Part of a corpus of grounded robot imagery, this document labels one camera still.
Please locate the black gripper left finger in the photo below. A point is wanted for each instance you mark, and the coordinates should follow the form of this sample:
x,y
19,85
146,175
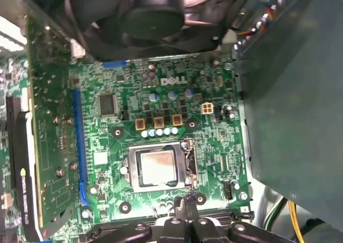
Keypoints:
x,y
171,227

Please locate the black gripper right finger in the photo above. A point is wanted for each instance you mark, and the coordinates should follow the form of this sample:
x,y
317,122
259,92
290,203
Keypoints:
x,y
203,229

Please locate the silver CPU with green rim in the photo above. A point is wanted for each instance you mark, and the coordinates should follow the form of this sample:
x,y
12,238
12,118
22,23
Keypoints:
x,y
156,168

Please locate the CPU socket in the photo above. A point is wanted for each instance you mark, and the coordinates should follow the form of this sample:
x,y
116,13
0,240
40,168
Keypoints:
x,y
187,162

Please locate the metal socket cover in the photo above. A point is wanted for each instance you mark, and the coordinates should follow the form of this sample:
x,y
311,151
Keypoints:
x,y
158,188

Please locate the green motherboard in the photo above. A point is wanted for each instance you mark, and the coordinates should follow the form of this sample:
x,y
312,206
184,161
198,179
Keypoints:
x,y
128,114

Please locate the blue expansion slot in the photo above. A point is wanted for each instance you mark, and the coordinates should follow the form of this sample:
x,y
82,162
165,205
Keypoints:
x,y
79,146

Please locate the grey power supply unit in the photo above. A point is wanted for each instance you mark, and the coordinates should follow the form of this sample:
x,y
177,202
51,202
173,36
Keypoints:
x,y
294,106

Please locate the black graphics card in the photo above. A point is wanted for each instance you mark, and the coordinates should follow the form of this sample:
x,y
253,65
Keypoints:
x,y
53,120

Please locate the blue port connector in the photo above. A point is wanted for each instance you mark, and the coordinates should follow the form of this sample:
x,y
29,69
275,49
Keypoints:
x,y
115,64

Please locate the black case fan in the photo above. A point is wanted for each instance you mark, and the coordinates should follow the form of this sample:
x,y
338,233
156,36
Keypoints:
x,y
150,18

